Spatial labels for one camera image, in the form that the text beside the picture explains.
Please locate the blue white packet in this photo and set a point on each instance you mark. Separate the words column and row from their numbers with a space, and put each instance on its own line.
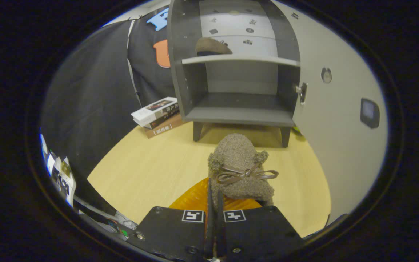
column 44, row 145

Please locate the white printed packet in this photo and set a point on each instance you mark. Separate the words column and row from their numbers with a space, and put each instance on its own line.
column 64, row 178

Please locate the brown fuzzy shoe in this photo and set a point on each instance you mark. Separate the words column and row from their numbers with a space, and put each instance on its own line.
column 236, row 156
column 211, row 46

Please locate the white book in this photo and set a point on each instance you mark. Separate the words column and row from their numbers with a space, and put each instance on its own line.
column 151, row 109

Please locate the black backdrop cloth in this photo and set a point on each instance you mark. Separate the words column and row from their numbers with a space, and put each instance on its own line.
column 96, row 91

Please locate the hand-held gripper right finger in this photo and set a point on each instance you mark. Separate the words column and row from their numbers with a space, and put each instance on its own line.
column 219, row 233

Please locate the pink green plush toy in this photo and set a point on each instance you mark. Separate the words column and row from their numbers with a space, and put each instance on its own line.
column 297, row 130

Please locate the black book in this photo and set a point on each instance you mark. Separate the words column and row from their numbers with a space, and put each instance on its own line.
column 168, row 115

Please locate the brown book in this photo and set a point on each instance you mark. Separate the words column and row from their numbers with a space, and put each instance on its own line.
column 166, row 129

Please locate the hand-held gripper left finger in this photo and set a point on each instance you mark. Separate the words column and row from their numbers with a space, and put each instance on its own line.
column 209, row 233

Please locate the grey shoe cabinet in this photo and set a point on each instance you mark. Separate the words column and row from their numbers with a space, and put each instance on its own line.
column 238, row 116

